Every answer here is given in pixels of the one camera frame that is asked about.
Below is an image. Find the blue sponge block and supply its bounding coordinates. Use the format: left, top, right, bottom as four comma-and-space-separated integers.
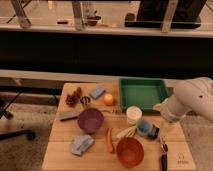
90, 86, 105, 99

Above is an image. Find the crumpled blue cloth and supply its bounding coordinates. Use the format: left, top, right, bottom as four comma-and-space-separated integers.
70, 134, 94, 156

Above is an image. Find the small dark jar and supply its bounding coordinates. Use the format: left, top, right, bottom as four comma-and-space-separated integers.
148, 126, 160, 139

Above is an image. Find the office chair base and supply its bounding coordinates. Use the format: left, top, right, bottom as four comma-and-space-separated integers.
0, 91, 37, 142

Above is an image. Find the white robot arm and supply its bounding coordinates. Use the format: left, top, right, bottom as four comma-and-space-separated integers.
153, 77, 213, 136

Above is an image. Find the black handled tool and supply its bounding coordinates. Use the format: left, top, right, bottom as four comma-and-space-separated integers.
158, 134, 168, 171

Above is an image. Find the orange carrot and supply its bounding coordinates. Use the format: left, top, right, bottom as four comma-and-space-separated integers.
106, 128, 114, 154

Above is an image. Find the brown pine cone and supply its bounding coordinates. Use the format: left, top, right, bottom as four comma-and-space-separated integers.
65, 87, 82, 107

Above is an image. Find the wooden board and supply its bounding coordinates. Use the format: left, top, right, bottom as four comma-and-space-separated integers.
41, 82, 197, 171

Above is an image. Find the black white striped ball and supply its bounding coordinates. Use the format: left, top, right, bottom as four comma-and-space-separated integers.
80, 96, 91, 105

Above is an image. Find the white plastic cup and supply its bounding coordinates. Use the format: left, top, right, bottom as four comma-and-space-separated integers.
126, 106, 142, 125

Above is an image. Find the blue cup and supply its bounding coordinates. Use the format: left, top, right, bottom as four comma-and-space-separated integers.
137, 120, 152, 136

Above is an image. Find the orange bowl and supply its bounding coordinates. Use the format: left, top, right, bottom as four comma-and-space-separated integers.
116, 137, 144, 168

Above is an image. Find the orange fruit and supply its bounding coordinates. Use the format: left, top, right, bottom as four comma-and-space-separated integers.
103, 93, 115, 106

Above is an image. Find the green plastic tray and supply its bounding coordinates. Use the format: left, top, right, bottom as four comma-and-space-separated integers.
119, 78, 170, 113

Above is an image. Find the corn cob toy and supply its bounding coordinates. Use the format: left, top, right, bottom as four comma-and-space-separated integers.
116, 126, 136, 139

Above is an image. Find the purple bowl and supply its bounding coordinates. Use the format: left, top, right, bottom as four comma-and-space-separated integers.
77, 108, 104, 134

